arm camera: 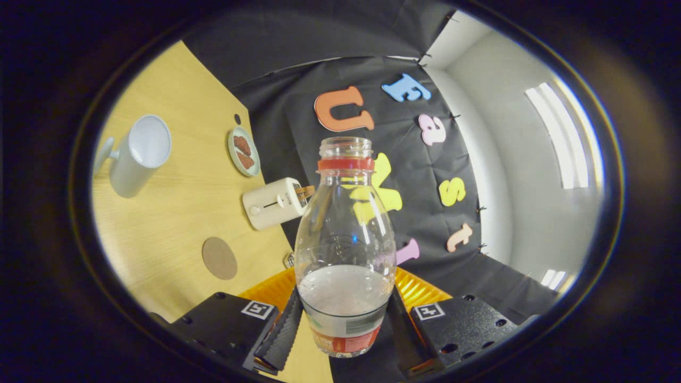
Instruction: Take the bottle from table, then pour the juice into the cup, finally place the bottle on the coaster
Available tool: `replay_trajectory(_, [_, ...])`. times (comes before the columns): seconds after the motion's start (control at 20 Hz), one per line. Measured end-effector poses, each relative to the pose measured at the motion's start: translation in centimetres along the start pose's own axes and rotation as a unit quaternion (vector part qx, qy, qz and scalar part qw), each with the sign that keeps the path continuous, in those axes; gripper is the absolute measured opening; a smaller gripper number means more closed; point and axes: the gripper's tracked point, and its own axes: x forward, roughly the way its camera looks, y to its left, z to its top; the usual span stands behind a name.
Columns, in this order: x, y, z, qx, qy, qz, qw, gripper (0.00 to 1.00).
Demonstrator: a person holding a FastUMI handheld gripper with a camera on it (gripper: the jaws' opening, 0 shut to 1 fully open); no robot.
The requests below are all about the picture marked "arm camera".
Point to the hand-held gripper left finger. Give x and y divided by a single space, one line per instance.
284 332

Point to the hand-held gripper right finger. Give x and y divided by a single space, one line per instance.
468 324

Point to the clear plastic juice bottle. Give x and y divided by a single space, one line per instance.
346 298

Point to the round brown coaster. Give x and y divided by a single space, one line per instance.
219 258

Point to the white cup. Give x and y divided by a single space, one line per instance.
130 170

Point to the small ceiling light panel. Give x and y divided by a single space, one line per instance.
553 279

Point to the white toaster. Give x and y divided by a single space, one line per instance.
271 205

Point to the brown toast slice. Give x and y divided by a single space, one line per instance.
307 190

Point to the wooden table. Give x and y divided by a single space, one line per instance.
170 223

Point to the brown bread piece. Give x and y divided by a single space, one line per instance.
246 160
242 144

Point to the light green plate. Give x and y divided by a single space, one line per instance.
233 154

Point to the large ceiling light panel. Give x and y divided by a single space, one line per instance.
558 133

